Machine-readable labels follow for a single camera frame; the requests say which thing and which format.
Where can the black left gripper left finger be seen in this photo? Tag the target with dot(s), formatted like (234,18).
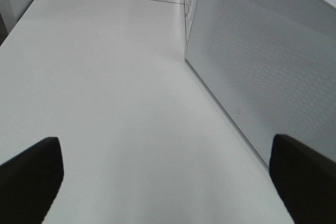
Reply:
(30,182)

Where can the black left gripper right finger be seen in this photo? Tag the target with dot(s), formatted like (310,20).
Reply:
(304,180)

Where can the white microwave door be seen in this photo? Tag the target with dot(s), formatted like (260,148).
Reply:
(271,65)

